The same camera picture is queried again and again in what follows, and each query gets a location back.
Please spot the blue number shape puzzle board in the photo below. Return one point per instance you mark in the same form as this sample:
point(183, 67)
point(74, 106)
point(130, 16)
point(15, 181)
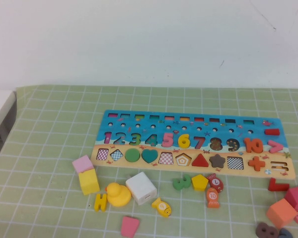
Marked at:
point(151, 132)

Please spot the green number three piece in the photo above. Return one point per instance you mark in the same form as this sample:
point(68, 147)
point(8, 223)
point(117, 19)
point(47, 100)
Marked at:
point(178, 184)

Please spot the brown number eight piece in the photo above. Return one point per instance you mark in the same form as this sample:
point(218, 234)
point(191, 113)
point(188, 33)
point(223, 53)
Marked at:
point(260, 230)

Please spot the blue-grey number piece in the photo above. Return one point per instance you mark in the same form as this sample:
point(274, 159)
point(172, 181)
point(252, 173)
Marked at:
point(285, 234)

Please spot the yellow wooden fish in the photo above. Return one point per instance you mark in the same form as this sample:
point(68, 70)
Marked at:
point(161, 206)

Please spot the teal heart piece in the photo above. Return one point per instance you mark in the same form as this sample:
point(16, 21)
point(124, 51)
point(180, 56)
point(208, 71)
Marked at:
point(149, 155)

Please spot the green checked tablecloth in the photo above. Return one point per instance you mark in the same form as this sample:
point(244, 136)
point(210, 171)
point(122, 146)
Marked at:
point(52, 124)

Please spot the yellow rubber duck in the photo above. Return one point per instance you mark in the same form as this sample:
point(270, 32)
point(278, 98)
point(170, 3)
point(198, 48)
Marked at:
point(119, 198)

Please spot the orange cube block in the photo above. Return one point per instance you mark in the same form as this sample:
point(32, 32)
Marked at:
point(281, 213)

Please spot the pink number five piece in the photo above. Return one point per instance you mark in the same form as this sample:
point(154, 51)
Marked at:
point(165, 135)

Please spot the red wooden fish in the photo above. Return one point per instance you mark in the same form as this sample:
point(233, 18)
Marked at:
point(215, 181)

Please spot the yellow pentagon piece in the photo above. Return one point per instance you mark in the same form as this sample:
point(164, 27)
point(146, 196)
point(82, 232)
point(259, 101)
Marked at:
point(199, 183)

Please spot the orange plus sign piece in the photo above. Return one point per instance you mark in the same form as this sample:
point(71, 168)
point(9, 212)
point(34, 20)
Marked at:
point(256, 163)

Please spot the pink greater-than sign piece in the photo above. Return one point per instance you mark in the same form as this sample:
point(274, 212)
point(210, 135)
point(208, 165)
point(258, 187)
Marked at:
point(278, 146)

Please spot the red minus sign piece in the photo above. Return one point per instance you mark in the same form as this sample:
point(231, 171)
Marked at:
point(272, 131)

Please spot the brown star piece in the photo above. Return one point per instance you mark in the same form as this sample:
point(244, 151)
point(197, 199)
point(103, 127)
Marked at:
point(217, 161)

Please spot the pink cube block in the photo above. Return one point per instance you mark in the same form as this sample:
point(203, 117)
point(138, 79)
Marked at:
point(82, 162)

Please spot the green circle piece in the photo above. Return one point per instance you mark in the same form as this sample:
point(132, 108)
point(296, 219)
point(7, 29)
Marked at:
point(132, 155)

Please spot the red triangle piece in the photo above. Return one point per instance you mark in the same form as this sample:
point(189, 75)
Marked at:
point(200, 161)

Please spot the yellow cube block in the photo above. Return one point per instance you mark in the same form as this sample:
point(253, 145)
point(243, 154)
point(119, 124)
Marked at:
point(89, 182)

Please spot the yellow number six piece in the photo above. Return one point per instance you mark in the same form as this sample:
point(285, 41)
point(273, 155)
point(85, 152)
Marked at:
point(181, 144)

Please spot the white side table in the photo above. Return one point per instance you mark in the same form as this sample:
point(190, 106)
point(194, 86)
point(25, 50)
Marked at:
point(0, 106)

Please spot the pink trapezoid piece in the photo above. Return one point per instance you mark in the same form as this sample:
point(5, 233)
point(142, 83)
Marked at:
point(129, 226)

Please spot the red angle sign piece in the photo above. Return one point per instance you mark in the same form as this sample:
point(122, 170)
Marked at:
point(272, 185)

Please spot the white charger block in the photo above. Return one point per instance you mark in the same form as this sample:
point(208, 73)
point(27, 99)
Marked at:
point(139, 186)

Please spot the yellow letter H piece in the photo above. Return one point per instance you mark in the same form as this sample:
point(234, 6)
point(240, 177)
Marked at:
point(97, 202)

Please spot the orange wooden fish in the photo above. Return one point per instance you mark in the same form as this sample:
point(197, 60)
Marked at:
point(212, 196)

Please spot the orange number ten piece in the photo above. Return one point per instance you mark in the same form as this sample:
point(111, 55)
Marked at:
point(248, 146)

